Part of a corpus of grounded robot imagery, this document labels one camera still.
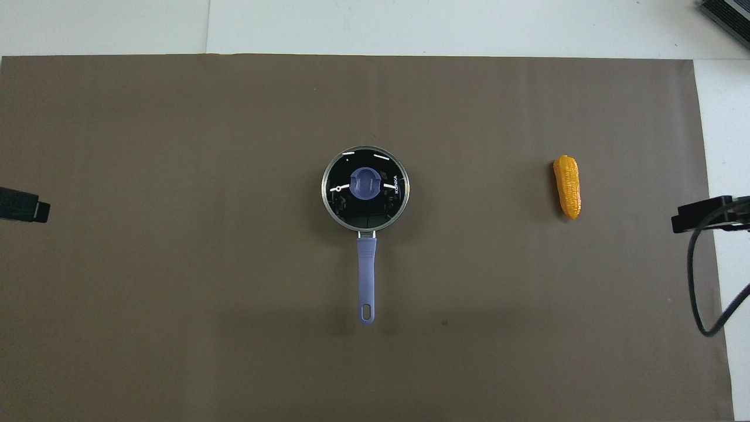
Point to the dark grey ribbed device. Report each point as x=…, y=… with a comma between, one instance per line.
x=729, y=14

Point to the yellow toy corn cob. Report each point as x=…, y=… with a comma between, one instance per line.
x=568, y=187

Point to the glass lid with blue knob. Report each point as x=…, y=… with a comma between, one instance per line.
x=367, y=183

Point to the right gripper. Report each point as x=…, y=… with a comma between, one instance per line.
x=739, y=212

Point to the brown table mat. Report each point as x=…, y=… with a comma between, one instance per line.
x=176, y=246

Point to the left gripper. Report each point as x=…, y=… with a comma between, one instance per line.
x=17, y=204

